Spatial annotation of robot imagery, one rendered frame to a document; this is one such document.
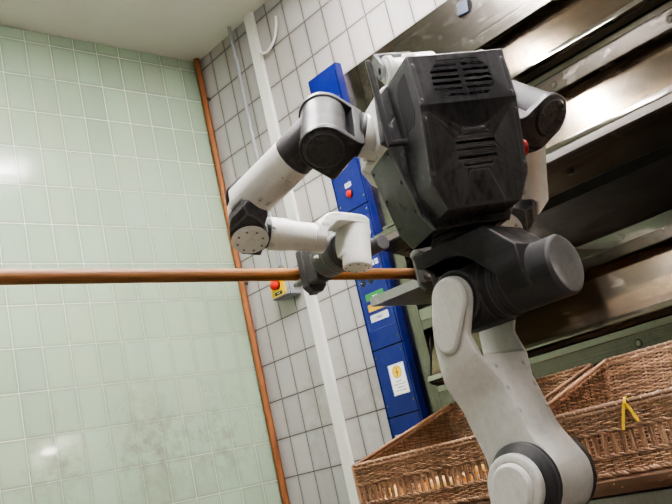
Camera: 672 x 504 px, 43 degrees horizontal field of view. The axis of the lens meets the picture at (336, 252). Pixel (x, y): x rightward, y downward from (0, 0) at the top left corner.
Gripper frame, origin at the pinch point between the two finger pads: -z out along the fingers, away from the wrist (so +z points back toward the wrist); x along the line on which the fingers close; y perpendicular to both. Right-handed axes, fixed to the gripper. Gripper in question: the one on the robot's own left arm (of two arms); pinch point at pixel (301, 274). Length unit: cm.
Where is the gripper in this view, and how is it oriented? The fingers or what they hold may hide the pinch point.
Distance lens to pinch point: 210.6
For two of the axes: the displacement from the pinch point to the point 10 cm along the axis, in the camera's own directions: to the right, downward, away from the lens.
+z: 5.6, -3.3, -7.6
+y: 8.0, -0.3, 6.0
